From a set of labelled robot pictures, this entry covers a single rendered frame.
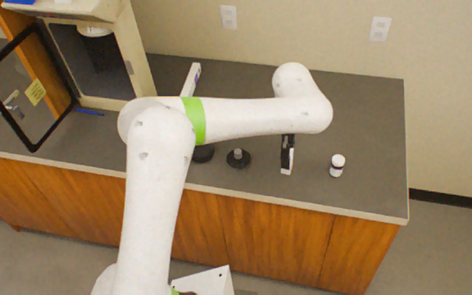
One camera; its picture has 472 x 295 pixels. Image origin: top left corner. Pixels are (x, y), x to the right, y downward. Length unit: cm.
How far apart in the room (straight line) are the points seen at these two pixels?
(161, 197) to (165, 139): 11
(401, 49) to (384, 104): 24
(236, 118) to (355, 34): 99
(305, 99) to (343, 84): 82
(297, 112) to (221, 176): 58
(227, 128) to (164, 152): 26
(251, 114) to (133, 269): 43
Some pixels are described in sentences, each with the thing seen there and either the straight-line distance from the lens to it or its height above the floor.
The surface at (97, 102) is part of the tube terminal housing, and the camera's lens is 183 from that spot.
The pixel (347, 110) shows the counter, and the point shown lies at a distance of 173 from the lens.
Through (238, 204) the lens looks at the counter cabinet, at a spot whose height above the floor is 80.
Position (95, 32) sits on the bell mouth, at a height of 133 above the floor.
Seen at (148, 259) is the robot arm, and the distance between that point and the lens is 78.
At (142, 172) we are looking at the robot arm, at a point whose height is 160.
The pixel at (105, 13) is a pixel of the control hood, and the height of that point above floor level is 147.
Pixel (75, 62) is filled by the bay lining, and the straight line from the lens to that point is 179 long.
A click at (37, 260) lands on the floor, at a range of 270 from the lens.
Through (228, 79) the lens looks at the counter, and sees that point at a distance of 185.
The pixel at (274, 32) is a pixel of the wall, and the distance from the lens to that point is 184.
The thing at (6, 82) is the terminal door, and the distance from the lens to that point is 158.
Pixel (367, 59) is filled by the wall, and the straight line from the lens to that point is 189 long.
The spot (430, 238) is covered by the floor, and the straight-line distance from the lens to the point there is 259.
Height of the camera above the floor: 217
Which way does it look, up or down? 51 degrees down
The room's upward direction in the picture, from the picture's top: 6 degrees counter-clockwise
